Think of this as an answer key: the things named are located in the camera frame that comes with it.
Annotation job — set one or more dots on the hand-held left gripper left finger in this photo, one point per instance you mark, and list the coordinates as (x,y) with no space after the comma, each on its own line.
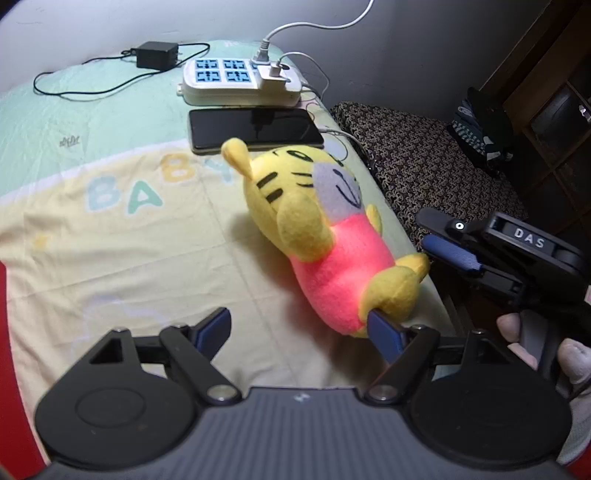
(213,330)

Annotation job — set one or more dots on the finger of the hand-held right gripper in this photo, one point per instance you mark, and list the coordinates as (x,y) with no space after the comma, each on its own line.
(455,256)
(450,224)

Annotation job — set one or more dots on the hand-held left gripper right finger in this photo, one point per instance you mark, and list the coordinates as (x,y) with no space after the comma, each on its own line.
(387,337)

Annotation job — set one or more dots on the yellow tiger plush toy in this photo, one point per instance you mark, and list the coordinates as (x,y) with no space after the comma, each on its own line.
(323,258)

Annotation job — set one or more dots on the red cardboard box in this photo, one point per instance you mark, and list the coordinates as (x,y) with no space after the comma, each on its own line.
(16,369)

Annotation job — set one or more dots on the person's right hand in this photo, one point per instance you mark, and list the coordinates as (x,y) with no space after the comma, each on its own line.
(577,369)

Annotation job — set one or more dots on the black striped cloth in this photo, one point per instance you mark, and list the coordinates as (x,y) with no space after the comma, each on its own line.
(485,134)

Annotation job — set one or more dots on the printed mint and yellow blanket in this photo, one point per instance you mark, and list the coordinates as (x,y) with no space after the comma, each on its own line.
(115,240)

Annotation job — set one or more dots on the dark wooden cabinet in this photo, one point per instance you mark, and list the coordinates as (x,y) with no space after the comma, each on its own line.
(554,115)

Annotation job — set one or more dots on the black smartphone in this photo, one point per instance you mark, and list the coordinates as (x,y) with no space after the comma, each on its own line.
(254,129)

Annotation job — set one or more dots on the white charger plug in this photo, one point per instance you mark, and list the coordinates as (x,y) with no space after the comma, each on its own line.
(272,76)

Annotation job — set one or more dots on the white and blue power strip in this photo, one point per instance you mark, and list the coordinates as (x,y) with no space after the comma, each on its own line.
(221,85)

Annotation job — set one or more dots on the black power adapter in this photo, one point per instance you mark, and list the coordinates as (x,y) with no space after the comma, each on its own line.
(157,56)

